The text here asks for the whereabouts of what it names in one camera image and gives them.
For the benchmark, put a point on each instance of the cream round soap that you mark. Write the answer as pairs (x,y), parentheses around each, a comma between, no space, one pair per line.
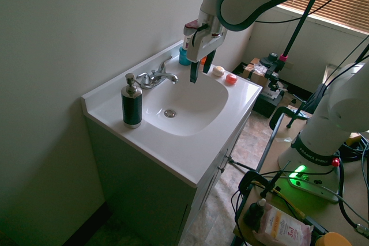
(218,71)

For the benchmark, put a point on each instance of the pink wipes packet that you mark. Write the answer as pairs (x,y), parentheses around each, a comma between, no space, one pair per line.
(282,226)

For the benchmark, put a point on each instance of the black camera stand pole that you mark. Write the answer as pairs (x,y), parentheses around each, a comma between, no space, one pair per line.
(299,24)

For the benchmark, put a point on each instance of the pink round soap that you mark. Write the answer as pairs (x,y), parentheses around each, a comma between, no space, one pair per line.
(231,79)

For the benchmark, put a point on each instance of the cardboard box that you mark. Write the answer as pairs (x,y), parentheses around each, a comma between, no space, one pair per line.
(253,73)

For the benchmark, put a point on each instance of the chrome sink faucet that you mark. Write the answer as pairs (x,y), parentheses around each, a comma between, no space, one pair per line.
(157,79)

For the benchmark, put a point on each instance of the white vanity cabinet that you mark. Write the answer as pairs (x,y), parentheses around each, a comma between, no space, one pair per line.
(150,194)

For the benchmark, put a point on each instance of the pink pole clamp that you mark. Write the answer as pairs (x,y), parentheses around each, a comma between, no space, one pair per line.
(283,57)

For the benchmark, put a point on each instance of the red wrist camera mount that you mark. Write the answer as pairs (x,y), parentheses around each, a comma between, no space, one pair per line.
(192,25)

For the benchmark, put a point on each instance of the black chrome pump dispenser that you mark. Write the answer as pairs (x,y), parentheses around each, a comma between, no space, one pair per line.
(132,107)

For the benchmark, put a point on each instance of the wooden window blinds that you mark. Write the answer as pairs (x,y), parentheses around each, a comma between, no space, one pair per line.
(334,4)

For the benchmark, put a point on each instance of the white sink countertop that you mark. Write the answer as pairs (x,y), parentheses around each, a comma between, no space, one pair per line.
(178,142)

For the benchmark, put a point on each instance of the red round knob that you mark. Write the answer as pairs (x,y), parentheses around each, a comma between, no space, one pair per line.
(335,162)

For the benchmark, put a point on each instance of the yellow round object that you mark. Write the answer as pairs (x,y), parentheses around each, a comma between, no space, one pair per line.
(333,239)

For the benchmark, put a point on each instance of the black floor case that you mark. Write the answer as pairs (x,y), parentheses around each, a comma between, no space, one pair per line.
(266,105)

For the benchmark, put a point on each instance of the small orange-capped bottle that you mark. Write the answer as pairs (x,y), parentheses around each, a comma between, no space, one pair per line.
(202,60)

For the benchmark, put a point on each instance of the teal plastic cup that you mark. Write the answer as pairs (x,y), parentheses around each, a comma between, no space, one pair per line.
(183,57)

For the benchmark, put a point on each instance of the black C-clamp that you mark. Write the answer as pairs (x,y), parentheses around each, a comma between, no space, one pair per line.
(284,113)

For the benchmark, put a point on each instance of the black table clamp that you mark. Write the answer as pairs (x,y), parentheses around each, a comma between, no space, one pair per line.
(253,179)

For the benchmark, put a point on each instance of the dark dropper bottle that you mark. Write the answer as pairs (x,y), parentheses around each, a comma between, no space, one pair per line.
(253,214)

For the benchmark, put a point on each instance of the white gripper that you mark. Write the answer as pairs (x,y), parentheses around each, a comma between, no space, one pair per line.
(201,45)

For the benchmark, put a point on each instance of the chrome drain stopper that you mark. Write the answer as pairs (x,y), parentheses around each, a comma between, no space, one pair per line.
(170,113)

